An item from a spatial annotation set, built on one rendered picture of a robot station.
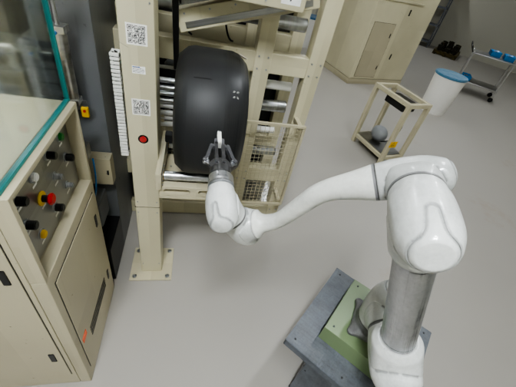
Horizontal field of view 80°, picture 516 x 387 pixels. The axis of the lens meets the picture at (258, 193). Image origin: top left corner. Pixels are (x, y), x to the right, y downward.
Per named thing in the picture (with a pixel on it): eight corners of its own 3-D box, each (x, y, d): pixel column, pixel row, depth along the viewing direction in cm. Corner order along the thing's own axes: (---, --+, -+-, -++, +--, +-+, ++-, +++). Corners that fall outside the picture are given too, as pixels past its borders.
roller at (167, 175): (161, 173, 147) (162, 168, 150) (161, 180, 149) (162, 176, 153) (233, 177, 154) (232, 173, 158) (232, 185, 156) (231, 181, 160)
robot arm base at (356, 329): (397, 311, 134) (403, 304, 130) (391, 357, 118) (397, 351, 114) (357, 291, 139) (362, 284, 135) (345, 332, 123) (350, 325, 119)
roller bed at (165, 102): (143, 126, 179) (139, 75, 160) (146, 114, 190) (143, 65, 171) (177, 129, 183) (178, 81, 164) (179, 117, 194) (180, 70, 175)
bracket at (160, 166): (155, 190, 148) (154, 173, 141) (163, 144, 177) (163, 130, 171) (162, 190, 149) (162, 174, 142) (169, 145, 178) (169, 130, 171)
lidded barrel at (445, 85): (412, 107, 558) (432, 71, 515) (420, 100, 596) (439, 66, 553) (442, 120, 538) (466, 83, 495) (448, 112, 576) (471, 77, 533)
